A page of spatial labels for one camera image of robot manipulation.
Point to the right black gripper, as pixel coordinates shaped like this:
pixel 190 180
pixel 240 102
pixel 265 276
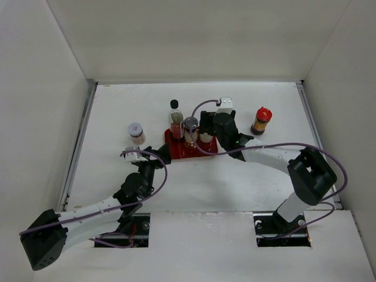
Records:
pixel 207 118

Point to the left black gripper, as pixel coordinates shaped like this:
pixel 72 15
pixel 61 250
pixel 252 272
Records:
pixel 163 152

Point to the salt grinder jar grey lid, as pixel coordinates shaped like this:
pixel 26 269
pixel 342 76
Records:
pixel 191 125

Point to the salt jar black knob lid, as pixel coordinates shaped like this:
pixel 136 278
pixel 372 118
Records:
pixel 205 137

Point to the small jar white lid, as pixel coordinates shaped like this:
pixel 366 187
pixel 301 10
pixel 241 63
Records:
pixel 136 133

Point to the soy sauce bottle black cap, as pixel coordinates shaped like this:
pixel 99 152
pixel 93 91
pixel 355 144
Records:
pixel 176 121

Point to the sauce bottle red cap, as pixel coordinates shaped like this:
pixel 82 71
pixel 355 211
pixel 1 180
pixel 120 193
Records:
pixel 262 118

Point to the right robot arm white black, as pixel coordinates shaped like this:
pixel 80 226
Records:
pixel 310 174

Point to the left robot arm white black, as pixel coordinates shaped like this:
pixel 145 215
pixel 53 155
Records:
pixel 52 233

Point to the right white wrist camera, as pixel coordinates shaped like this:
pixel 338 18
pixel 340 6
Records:
pixel 224 105

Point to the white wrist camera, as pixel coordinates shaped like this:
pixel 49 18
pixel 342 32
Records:
pixel 224 105
pixel 132 154

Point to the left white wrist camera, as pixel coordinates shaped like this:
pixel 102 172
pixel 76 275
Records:
pixel 132 154

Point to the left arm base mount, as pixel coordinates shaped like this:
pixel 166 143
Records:
pixel 132 234

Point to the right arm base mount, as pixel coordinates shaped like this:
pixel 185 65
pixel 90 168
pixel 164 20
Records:
pixel 269 234

